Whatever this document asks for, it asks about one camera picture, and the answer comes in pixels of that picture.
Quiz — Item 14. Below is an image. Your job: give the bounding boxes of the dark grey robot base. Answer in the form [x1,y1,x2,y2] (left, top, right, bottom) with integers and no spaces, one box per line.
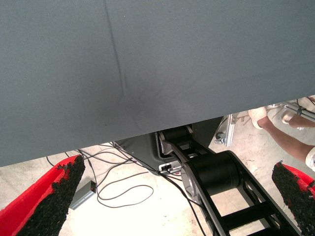
[113,117,223,174]

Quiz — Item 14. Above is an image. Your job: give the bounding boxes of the dark grey table cloth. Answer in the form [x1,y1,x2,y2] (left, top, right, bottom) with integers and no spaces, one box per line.
[0,0,315,168]

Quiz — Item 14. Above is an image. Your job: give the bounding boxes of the black robot torso frame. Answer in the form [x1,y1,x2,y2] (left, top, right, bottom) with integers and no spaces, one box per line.
[155,125,305,236]

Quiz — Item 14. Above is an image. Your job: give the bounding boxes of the grey power strip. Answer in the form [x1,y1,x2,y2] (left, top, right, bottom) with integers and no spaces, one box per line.
[68,180,96,210]

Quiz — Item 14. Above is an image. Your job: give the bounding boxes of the white patterned shorts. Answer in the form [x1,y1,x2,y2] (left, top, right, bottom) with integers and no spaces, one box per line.
[305,149,315,173]

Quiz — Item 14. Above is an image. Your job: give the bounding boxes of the white shoe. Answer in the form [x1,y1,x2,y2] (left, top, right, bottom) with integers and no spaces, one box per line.
[267,108,293,125]
[247,106,268,130]

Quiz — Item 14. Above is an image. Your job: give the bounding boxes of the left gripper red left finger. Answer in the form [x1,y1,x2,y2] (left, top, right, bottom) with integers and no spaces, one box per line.
[0,154,86,236]

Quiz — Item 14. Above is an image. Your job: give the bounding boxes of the looped thin black floor cable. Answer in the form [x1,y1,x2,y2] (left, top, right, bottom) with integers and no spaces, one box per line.
[96,171,155,209]

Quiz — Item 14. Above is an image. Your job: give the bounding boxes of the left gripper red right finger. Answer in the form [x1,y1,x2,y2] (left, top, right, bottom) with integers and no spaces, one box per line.
[271,161,315,236]

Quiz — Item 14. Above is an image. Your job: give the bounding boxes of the bare person leg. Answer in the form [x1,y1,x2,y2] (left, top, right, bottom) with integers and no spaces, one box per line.
[257,115,315,164]
[289,115,315,129]

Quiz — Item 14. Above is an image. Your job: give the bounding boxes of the aluminium frame rail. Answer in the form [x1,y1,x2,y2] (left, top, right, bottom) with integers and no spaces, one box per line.
[267,97,315,117]

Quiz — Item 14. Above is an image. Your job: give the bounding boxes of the aluminium frame leg with caster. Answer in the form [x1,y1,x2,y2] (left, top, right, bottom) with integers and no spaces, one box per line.
[213,114,237,148]

